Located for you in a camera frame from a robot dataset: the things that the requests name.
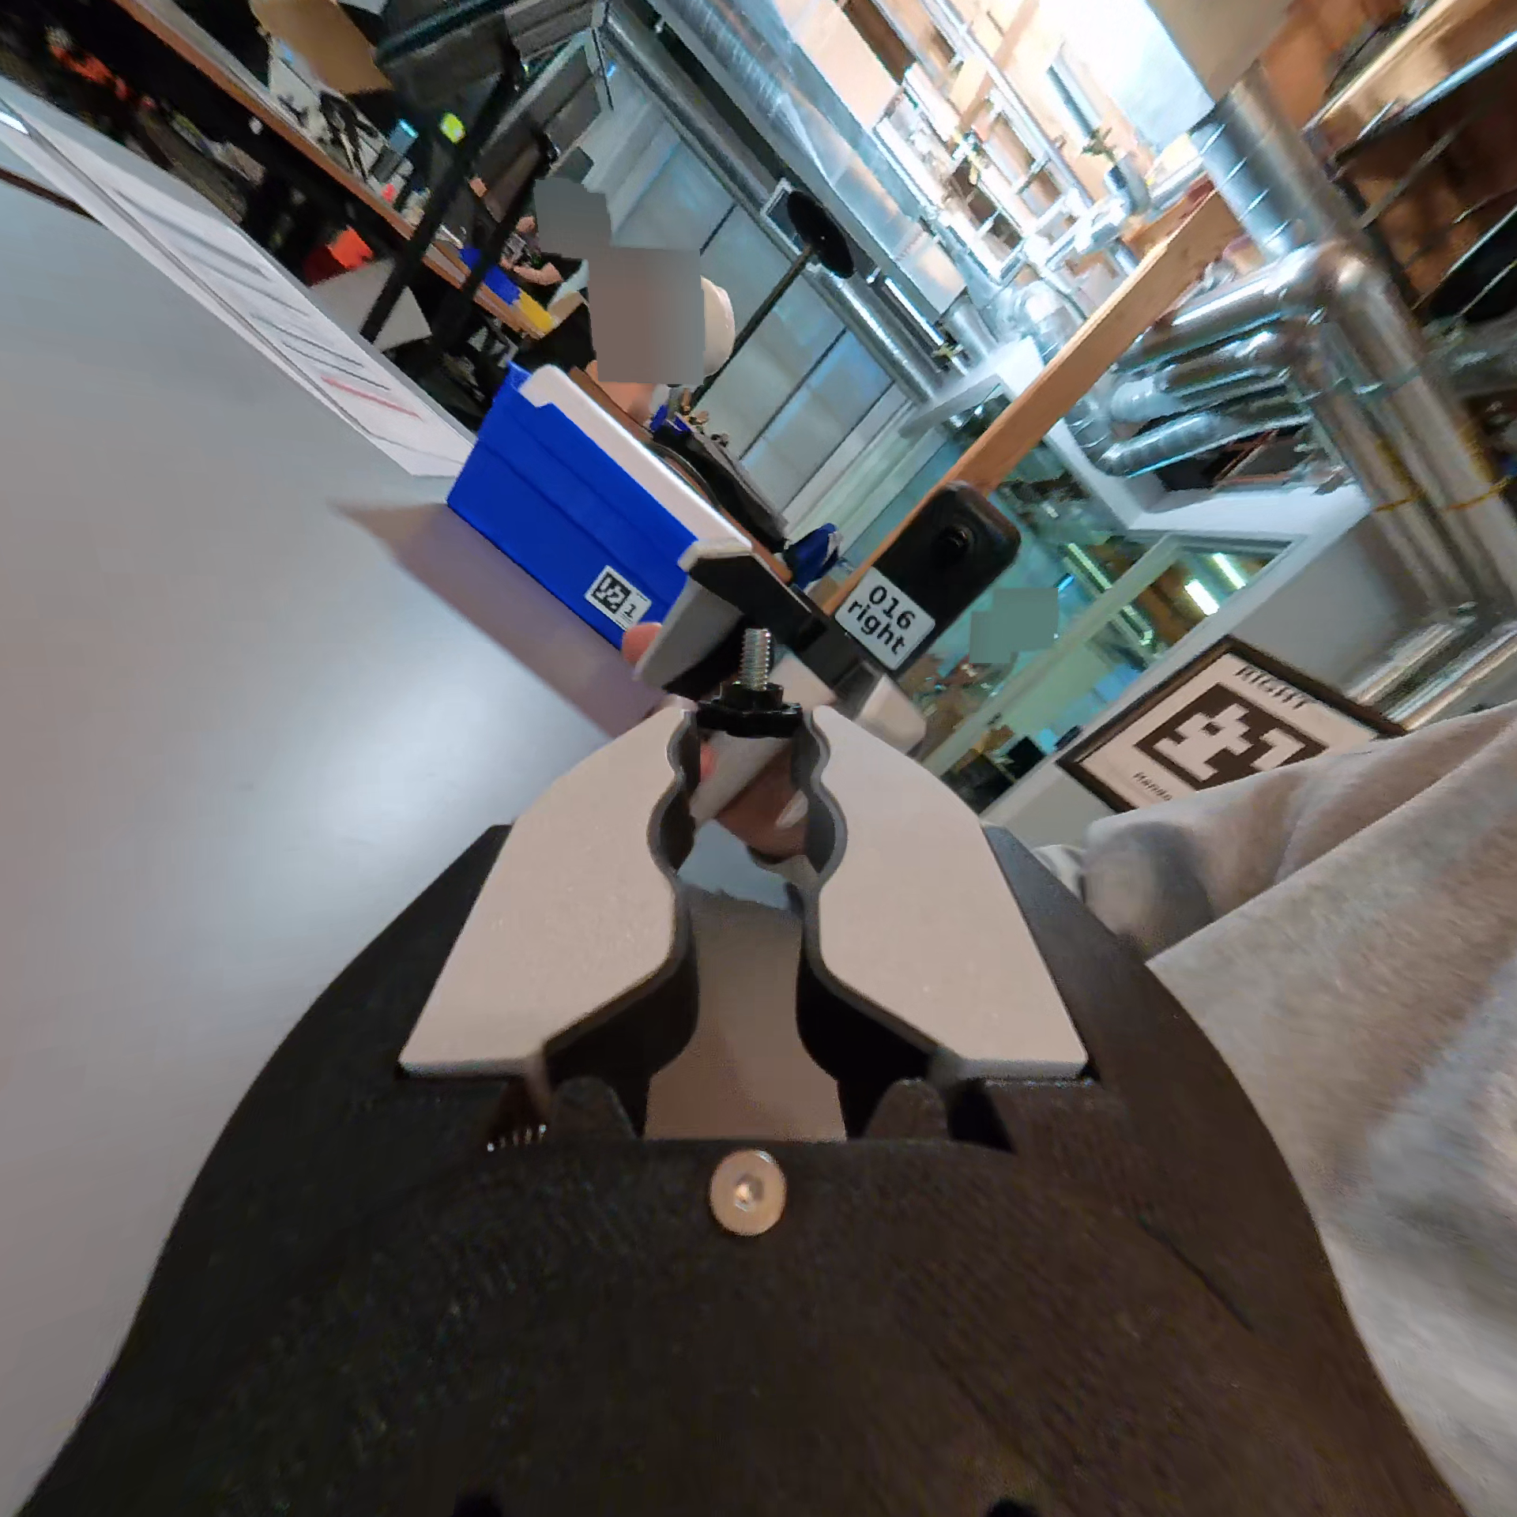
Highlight wooden beam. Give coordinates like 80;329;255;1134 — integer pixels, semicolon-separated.
847;177;1246;594

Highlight blue storage bin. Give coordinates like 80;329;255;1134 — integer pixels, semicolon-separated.
448;361;761;652

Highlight framed marker poster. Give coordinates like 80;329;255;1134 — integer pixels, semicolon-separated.
1059;636;1405;813

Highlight printed paper sheet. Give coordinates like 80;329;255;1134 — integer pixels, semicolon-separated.
0;101;475;479

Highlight silver ventilation ducts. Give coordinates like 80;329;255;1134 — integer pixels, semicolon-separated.
1068;47;1517;665

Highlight person's right forearm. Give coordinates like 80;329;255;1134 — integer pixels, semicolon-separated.
1042;701;1517;974

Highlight white plastic insert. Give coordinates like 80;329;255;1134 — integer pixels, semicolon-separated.
528;365;753;564

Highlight metal shelf rack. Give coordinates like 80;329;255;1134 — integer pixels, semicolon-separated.
1297;0;1517;340

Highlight wooden workbench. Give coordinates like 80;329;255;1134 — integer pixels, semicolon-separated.
119;0;589;327

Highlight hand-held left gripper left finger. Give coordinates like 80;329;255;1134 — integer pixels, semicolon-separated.
399;697;703;1125

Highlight black star knob screw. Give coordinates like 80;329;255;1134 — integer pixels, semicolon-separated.
697;625;809;743

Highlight black pole stand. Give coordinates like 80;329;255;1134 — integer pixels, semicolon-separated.
699;190;858;392

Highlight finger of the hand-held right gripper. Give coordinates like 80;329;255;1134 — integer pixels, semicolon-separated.
815;663;929;757
632;533;793;831

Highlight person's right hand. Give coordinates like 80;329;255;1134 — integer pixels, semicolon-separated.
714;777;827;865

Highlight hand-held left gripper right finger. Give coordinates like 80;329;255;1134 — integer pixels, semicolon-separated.
795;705;1089;1095

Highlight silver spiral duct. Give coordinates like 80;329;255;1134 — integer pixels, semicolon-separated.
645;0;992;399

